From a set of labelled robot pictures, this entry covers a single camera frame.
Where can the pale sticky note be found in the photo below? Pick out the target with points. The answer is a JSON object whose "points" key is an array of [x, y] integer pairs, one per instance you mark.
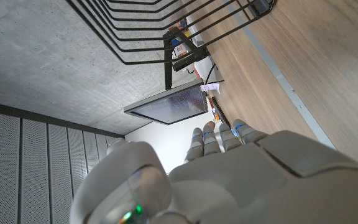
{"points": [[210, 87]]}

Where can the flat white box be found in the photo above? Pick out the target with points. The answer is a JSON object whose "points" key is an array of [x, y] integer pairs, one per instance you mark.
{"points": [[205, 67]]}

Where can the slim black keyboard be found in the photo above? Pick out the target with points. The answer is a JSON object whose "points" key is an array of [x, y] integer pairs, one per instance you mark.
{"points": [[221, 112]]}

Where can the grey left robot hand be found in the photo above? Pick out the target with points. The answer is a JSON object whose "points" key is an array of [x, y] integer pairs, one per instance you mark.
{"points": [[259, 186]]}

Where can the computer monitor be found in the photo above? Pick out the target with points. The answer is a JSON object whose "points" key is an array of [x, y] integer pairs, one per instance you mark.
{"points": [[172, 105]]}

